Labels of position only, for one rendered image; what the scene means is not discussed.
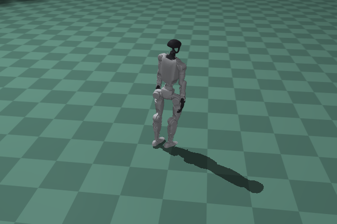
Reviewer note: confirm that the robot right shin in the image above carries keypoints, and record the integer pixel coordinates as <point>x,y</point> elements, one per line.
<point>171,129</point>

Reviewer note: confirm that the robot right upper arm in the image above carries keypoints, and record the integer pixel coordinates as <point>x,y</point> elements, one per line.
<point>182,68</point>

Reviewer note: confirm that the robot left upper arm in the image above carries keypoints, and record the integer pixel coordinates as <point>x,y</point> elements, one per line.
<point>159,62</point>

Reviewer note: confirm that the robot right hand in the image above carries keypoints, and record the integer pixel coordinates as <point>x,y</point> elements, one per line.
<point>182,105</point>

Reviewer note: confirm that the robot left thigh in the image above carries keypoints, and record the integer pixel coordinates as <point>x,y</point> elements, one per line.
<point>159,105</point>

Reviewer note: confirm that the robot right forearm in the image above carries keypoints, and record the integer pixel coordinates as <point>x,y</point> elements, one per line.
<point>182,90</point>

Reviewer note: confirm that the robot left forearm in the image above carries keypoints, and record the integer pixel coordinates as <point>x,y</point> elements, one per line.
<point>159,80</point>

